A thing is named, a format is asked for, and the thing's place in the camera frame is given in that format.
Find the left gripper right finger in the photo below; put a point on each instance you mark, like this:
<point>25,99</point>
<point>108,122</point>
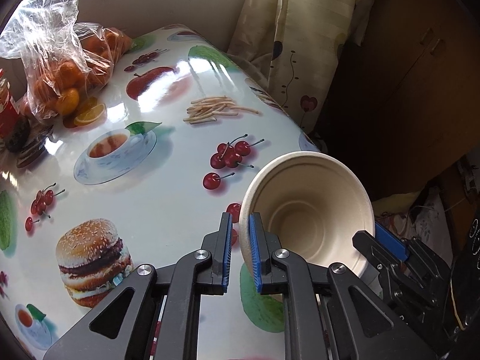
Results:
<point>330,313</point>

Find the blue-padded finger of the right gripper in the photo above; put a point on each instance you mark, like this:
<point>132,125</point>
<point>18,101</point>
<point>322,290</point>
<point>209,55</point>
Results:
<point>391,242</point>

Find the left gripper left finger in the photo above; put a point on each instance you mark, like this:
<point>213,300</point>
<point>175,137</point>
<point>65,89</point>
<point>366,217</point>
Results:
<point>154,312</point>

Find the beige paper bowl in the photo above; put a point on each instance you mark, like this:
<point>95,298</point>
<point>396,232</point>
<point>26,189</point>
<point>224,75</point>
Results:
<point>314,204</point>

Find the brown wooden cabinet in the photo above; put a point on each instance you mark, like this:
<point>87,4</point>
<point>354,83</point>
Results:
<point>404,103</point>

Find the floral beige curtain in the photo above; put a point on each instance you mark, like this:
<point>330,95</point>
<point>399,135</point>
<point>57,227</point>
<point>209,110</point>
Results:
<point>291,48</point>

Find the red-label sauce jar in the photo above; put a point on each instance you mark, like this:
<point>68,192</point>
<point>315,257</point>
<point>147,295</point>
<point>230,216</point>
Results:
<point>14,127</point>

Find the bag of oranges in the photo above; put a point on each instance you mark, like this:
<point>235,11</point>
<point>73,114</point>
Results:
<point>65,61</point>

